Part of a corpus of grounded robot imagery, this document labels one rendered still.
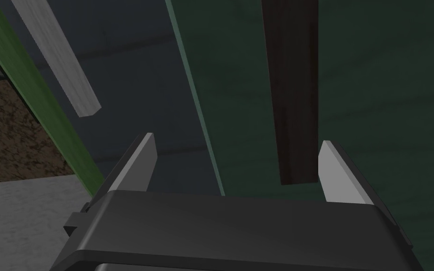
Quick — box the pale grey handle bar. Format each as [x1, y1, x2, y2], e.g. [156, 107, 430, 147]
[10, 0, 103, 118]

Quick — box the dark brown handle bar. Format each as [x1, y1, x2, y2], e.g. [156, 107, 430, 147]
[261, 0, 320, 186]

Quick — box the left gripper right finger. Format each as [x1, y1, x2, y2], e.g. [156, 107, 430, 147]
[317, 140, 386, 212]

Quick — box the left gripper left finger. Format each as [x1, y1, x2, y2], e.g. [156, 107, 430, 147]
[87, 132, 159, 207]

